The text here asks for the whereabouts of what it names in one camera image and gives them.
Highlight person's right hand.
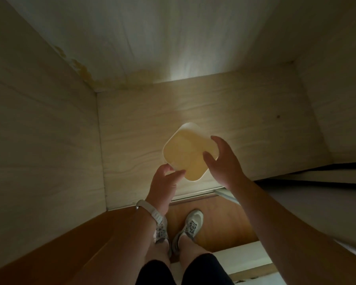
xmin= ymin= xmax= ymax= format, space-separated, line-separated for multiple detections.
xmin=202 ymin=136 xmax=250 ymax=191

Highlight person's left hand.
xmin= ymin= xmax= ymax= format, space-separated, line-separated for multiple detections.
xmin=145 ymin=164 xmax=186 ymax=216

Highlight cream square plastic container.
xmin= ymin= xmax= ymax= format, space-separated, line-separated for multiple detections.
xmin=162 ymin=122 xmax=220 ymax=181

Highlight person's left forearm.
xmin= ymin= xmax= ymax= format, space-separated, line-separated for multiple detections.
xmin=68 ymin=205 xmax=167 ymax=285

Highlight person's right forearm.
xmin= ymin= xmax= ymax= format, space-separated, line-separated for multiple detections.
xmin=225 ymin=176 xmax=356 ymax=285

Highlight white wristband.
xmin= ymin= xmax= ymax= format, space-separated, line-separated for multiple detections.
xmin=135 ymin=199 xmax=167 ymax=226

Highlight person's right grey sneaker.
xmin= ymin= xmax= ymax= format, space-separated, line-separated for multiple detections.
xmin=171 ymin=209 xmax=204 ymax=254

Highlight person's grey sneaker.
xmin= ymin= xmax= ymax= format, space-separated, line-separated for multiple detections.
xmin=153 ymin=216 xmax=171 ymax=258
xmin=171 ymin=209 xmax=204 ymax=254

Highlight person's left grey sneaker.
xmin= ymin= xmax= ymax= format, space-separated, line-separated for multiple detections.
xmin=153 ymin=216 xmax=171 ymax=258

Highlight person's right leg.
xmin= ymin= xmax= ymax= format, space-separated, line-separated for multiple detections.
xmin=177 ymin=234 xmax=215 ymax=272

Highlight person's leg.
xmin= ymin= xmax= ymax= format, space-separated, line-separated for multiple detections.
xmin=177 ymin=234 xmax=215 ymax=272
xmin=144 ymin=240 xmax=171 ymax=269

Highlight person's left leg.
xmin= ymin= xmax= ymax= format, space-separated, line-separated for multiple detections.
xmin=144 ymin=240 xmax=171 ymax=269

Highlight black shorts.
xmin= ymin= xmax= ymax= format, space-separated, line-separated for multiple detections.
xmin=135 ymin=253 xmax=235 ymax=285

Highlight white board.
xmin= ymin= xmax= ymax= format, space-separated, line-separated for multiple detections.
xmin=170 ymin=240 xmax=281 ymax=285

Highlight light wooden cabinet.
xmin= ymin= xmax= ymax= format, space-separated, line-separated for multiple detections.
xmin=0 ymin=0 xmax=356 ymax=276

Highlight metal sliding door rail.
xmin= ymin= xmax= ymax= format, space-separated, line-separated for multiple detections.
xmin=170 ymin=187 xmax=241 ymax=206

